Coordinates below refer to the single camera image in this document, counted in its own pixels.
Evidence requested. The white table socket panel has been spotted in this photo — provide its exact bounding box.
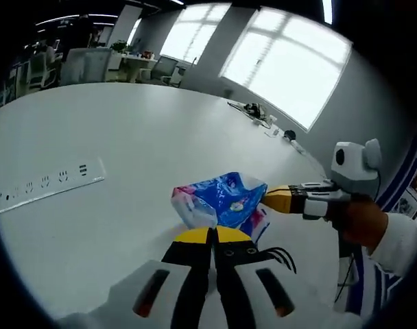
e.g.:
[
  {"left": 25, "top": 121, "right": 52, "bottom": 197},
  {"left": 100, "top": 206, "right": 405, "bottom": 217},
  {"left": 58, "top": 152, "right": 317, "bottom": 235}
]
[{"left": 0, "top": 156, "right": 107, "bottom": 215}]

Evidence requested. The black cable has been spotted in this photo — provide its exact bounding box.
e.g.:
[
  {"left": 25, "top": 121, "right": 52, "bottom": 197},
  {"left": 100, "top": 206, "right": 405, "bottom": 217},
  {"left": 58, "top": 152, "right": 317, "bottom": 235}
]
[{"left": 259, "top": 247, "right": 297, "bottom": 274}]

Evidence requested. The white desk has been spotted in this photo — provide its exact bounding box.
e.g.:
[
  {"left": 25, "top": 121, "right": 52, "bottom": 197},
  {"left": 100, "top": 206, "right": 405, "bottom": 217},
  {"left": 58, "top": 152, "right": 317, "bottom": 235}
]
[{"left": 120, "top": 53, "right": 158, "bottom": 84}]

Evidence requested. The white office chair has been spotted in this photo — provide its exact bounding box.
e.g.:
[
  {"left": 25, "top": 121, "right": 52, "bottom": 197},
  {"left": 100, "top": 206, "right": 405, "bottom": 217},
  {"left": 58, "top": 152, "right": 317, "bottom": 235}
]
[{"left": 27, "top": 51, "right": 59, "bottom": 89}]

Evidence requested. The wide window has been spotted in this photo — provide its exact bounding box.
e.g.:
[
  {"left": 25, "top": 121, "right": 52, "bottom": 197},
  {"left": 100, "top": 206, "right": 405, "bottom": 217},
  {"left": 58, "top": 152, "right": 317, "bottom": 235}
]
[{"left": 219, "top": 9, "right": 354, "bottom": 134}]

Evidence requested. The person's right hand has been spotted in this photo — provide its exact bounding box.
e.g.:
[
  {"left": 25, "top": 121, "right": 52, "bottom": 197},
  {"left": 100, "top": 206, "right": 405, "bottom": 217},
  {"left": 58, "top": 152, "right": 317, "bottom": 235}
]
[{"left": 331, "top": 197, "right": 390, "bottom": 248}]

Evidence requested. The straight ceiling light strip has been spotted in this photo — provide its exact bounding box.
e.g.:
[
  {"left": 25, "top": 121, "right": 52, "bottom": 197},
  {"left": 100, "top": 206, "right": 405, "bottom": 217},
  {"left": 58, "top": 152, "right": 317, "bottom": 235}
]
[{"left": 320, "top": 0, "right": 333, "bottom": 25}]

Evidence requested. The tangle of cables and adapters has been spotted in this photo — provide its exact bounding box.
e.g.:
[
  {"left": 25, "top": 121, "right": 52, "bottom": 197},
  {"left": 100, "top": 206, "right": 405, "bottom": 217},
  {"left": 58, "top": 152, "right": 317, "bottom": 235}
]
[{"left": 228, "top": 100, "right": 281, "bottom": 135}]

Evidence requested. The grey office chair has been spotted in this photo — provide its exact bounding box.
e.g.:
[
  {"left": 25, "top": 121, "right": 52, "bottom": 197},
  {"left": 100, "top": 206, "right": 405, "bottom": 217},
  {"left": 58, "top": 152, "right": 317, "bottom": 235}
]
[{"left": 149, "top": 56, "right": 179, "bottom": 84}]

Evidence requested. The blue tissue packet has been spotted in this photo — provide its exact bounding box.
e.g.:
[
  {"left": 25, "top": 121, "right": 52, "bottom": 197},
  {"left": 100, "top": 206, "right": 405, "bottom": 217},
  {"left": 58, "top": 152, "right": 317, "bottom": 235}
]
[{"left": 170, "top": 171, "right": 272, "bottom": 241}]

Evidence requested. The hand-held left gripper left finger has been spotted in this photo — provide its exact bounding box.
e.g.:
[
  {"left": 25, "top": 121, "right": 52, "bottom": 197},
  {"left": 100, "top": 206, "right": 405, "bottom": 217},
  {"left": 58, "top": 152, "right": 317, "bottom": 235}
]
[{"left": 107, "top": 228, "right": 213, "bottom": 329}]

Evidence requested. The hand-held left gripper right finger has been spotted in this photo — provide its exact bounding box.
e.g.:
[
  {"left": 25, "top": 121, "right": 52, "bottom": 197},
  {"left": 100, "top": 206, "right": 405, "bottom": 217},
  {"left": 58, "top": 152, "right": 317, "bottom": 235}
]
[{"left": 211, "top": 226, "right": 300, "bottom": 329}]

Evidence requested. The curved ceiling light strip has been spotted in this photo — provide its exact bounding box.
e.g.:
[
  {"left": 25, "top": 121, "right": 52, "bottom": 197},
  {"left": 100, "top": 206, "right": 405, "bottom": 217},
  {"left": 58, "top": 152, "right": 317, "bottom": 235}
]
[{"left": 34, "top": 13, "right": 119, "bottom": 27}]

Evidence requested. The white cabinet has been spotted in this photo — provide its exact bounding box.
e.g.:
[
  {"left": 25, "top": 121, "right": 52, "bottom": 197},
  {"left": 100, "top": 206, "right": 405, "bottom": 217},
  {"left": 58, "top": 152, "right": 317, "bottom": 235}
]
[{"left": 60, "top": 47, "right": 112, "bottom": 86}]

